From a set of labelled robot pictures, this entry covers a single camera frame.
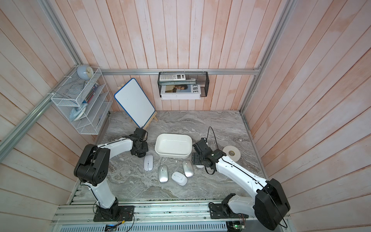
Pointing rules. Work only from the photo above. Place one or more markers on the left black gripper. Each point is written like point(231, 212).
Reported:
point(145, 149)

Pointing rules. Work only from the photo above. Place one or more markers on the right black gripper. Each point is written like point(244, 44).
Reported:
point(195, 158)

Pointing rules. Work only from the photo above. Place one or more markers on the white rounded mouse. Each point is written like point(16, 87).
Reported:
point(188, 169)

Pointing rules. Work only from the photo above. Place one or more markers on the white plastic storage box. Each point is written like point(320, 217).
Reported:
point(177, 146)

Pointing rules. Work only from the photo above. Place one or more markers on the white ribbed mouse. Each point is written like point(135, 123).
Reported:
point(179, 178)

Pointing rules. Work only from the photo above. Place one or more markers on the silver mouse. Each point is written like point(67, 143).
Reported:
point(163, 174)

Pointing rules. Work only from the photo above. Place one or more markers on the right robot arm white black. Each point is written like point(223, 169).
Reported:
point(267, 201)

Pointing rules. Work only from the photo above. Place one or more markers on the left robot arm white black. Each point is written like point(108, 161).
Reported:
point(92, 170)

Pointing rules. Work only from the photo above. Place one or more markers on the white tape roll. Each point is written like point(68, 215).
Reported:
point(232, 152)

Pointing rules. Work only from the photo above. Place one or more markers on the blue framed whiteboard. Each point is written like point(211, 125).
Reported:
point(134, 103)

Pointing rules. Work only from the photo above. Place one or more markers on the white magazine book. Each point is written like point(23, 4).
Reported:
point(181, 92)

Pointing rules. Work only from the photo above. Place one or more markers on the light blue iron object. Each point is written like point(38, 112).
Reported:
point(77, 112)

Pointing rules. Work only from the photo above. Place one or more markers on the white calculator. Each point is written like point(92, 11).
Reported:
point(172, 77)

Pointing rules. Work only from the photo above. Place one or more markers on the grey book under calculator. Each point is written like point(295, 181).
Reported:
point(178, 82)

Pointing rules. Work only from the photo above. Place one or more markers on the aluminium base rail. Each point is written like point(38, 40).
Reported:
point(144, 211)

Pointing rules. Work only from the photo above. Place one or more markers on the white wire mesh shelf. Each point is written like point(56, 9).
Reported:
point(73, 91)

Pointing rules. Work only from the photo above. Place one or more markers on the black mesh wall basket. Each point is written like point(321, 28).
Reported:
point(202, 79)

